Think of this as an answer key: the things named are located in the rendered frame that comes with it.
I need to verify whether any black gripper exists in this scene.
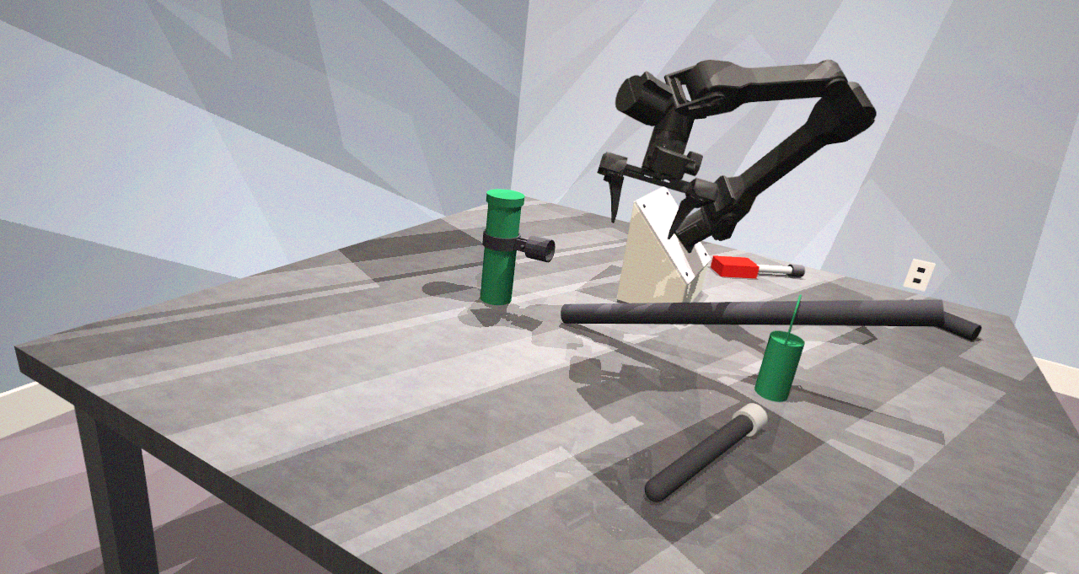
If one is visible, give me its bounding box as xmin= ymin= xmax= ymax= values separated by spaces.
xmin=597 ymin=129 xmax=719 ymax=240

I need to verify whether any green post with cap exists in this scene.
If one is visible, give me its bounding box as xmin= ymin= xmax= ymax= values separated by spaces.
xmin=480 ymin=190 xmax=524 ymax=305

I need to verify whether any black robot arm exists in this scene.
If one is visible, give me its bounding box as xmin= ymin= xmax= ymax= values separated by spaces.
xmin=615 ymin=59 xmax=877 ymax=252

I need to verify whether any green cylinder with thin rod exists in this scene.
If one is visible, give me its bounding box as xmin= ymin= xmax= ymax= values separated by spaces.
xmin=754 ymin=293 xmax=805 ymax=402

